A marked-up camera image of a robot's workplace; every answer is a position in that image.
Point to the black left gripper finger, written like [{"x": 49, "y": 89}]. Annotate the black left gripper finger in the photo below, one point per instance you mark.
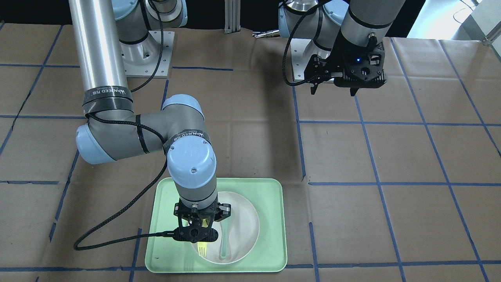
[{"x": 317, "y": 71}]

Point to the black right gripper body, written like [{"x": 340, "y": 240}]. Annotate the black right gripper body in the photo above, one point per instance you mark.
[{"x": 225, "y": 212}]

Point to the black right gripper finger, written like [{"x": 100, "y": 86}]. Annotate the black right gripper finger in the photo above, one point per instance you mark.
[{"x": 223, "y": 211}]

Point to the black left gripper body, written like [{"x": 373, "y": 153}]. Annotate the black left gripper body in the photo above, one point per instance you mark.
[{"x": 339, "y": 55}]

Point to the yellow plastic fork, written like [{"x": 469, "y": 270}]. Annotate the yellow plastic fork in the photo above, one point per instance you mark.
[{"x": 201, "y": 245}]

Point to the white round plate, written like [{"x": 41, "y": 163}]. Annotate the white round plate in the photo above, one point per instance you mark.
[{"x": 244, "y": 231}]

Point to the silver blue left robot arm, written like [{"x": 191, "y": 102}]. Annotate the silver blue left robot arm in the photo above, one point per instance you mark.
[{"x": 322, "y": 20}]

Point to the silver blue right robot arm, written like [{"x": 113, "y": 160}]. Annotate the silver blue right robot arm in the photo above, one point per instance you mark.
[{"x": 109, "y": 34}]

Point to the teal green plastic spoon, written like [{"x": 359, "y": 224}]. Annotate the teal green plastic spoon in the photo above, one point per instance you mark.
[{"x": 225, "y": 248}]

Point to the light green plastic tray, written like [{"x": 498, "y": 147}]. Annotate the light green plastic tray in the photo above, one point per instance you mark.
[{"x": 269, "y": 254}]

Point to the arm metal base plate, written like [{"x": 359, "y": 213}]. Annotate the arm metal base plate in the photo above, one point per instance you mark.
[
  {"x": 151, "y": 56},
  {"x": 302, "y": 49}
]

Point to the aluminium frame post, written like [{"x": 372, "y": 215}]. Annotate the aluminium frame post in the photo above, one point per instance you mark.
[{"x": 232, "y": 16}]

